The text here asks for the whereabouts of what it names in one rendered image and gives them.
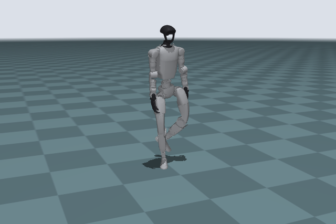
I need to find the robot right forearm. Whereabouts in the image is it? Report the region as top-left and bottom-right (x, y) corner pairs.
(149, 72), (156, 98)

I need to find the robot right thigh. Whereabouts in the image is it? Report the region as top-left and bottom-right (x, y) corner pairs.
(154, 92), (166, 136)

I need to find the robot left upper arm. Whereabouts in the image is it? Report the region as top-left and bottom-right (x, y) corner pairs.
(177, 47), (188, 74)

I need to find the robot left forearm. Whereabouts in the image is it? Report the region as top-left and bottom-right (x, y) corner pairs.
(180, 72), (188, 90)

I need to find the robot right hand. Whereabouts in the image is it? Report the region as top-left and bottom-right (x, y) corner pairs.
(150, 93), (160, 113)

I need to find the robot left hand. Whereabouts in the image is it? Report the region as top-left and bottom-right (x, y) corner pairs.
(184, 87), (189, 99)

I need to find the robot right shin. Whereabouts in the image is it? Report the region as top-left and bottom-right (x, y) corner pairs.
(157, 133), (166, 160)

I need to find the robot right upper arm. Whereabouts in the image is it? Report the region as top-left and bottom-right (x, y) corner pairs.
(148, 48), (160, 78)

